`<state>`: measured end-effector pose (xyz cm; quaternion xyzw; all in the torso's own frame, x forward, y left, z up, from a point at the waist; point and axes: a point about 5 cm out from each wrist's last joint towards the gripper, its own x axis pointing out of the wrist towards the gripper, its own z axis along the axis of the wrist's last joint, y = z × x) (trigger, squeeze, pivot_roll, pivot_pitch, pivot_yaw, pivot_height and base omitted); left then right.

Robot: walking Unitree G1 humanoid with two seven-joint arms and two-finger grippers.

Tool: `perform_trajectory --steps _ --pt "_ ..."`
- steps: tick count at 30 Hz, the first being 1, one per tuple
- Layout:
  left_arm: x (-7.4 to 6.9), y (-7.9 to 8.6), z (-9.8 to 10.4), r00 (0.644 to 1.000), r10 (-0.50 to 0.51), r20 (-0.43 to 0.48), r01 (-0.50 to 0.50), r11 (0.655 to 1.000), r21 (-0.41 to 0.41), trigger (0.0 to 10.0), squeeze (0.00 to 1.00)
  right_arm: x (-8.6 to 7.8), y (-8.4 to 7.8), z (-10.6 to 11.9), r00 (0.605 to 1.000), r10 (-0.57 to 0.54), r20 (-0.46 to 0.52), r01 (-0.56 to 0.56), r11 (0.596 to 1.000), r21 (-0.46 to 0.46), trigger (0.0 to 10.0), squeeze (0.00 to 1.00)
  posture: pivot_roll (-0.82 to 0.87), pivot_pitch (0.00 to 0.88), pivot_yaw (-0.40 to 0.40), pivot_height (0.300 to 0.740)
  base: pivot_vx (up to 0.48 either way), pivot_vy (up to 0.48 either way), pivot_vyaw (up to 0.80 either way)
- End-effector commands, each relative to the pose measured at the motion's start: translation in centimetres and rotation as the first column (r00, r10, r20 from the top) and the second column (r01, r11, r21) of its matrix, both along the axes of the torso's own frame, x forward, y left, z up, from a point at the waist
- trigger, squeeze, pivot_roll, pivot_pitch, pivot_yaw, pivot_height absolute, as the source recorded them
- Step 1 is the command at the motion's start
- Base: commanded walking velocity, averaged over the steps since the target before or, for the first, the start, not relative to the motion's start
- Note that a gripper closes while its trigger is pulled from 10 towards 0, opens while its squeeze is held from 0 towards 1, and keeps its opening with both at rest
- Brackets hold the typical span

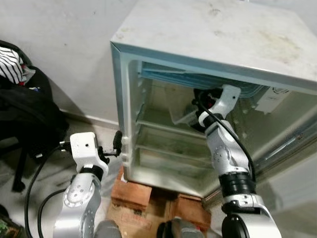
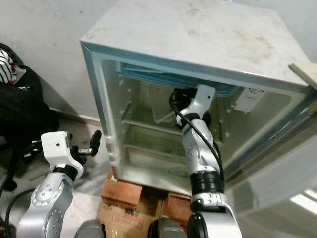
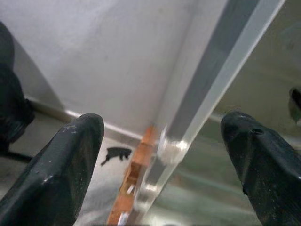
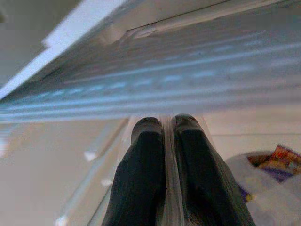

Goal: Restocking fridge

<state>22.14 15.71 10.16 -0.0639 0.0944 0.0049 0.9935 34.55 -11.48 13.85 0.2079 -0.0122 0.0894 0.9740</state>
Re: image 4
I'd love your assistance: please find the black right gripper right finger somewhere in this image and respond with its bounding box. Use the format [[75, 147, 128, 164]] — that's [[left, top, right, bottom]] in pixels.
[[171, 113, 256, 226]]

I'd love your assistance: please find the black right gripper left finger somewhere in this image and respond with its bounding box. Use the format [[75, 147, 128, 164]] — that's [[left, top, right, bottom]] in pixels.
[[101, 117, 166, 226]]

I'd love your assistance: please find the grey fridge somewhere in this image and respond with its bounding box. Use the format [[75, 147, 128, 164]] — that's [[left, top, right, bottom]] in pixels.
[[0, 0, 301, 124]]

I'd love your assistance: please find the white plastic bag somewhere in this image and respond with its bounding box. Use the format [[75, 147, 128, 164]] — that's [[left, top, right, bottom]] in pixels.
[[225, 150, 301, 226]]

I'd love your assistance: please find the colourful snack packet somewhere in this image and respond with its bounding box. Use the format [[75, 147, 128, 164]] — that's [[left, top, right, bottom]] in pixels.
[[246, 144, 301, 183]]

